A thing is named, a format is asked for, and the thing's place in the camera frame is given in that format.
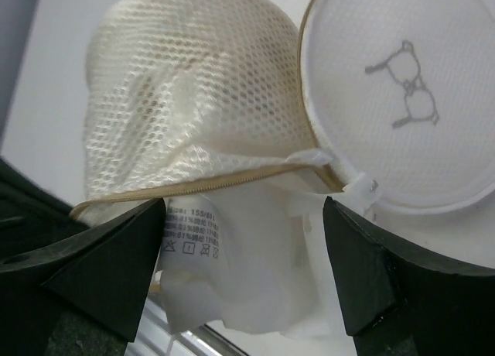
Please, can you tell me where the aluminium mounting rail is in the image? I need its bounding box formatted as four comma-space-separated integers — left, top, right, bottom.
125, 283, 248, 356

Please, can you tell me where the white mesh laundry bag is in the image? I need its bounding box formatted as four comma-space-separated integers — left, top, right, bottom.
72, 0, 494, 221

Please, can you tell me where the white bra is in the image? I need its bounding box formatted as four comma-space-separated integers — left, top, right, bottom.
158, 171, 330, 338

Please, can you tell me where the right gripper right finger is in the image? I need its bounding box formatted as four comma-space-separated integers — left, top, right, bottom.
323, 197, 494, 355

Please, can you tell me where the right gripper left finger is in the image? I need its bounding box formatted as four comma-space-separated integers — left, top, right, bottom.
1, 163, 166, 355

